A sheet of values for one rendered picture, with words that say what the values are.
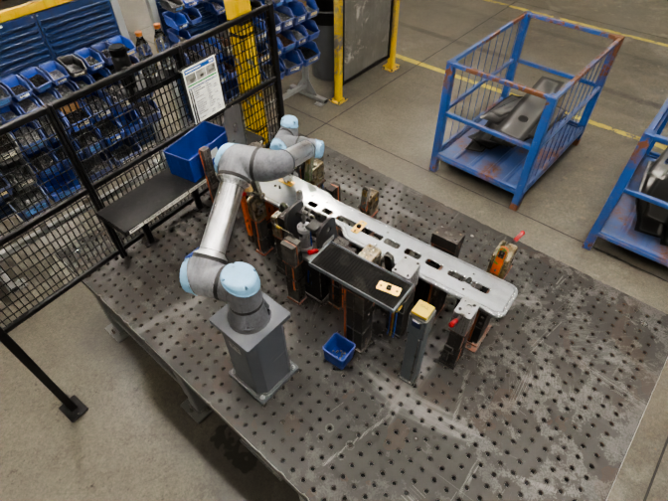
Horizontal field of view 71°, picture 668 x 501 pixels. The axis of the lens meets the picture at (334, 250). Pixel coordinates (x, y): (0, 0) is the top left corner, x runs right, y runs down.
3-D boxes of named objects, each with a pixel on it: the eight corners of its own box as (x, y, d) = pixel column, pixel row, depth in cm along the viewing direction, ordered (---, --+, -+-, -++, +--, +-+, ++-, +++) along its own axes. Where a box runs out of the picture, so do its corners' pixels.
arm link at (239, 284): (254, 317, 152) (249, 291, 142) (217, 308, 154) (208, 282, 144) (268, 289, 159) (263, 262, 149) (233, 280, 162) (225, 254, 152)
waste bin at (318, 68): (363, 71, 519) (365, 1, 466) (333, 88, 493) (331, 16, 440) (328, 58, 542) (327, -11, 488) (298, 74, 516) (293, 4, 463)
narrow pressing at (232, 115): (250, 162, 242) (240, 101, 217) (235, 173, 236) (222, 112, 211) (250, 161, 242) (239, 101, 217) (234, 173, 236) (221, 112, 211)
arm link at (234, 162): (213, 298, 146) (258, 140, 157) (170, 288, 149) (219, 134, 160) (227, 303, 158) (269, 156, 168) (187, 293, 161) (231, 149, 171)
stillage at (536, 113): (498, 112, 456) (526, 9, 386) (579, 143, 419) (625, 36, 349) (428, 170, 396) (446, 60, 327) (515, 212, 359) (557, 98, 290)
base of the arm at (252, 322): (248, 342, 157) (244, 325, 149) (219, 318, 164) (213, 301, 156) (279, 313, 164) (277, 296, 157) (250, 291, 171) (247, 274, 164)
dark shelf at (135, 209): (265, 141, 254) (264, 136, 252) (126, 238, 206) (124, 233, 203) (236, 128, 263) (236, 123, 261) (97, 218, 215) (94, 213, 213)
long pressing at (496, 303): (523, 284, 186) (524, 282, 184) (500, 323, 173) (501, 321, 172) (265, 163, 243) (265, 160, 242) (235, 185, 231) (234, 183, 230)
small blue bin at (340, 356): (356, 356, 198) (356, 344, 191) (342, 373, 192) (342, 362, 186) (335, 342, 202) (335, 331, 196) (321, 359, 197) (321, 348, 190)
